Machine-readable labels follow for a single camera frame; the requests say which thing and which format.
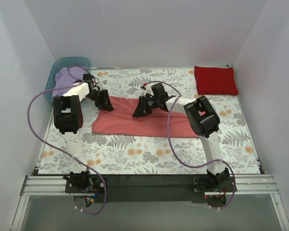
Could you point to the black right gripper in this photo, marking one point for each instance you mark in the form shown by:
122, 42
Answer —
144, 103

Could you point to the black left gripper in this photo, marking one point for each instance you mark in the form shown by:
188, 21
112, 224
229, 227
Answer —
101, 96

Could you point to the salmon pink t shirt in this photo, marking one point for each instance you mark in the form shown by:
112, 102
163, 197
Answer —
120, 122

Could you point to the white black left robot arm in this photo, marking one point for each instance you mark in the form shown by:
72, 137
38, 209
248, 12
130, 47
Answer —
68, 119

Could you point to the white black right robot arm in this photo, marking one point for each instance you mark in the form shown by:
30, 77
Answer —
204, 122

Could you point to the lilac t shirt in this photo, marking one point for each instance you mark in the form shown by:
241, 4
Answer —
66, 78

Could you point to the teal plastic basket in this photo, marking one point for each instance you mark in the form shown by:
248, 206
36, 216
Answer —
67, 62

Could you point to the folded red t shirt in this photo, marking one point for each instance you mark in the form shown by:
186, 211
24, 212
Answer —
215, 81

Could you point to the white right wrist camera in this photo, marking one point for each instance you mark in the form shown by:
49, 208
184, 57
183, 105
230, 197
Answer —
147, 91

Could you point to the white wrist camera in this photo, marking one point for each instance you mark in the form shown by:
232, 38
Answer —
147, 91
100, 85

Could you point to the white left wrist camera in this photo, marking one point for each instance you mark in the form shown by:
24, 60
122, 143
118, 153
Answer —
100, 85

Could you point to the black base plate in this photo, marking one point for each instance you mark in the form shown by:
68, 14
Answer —
196, 194

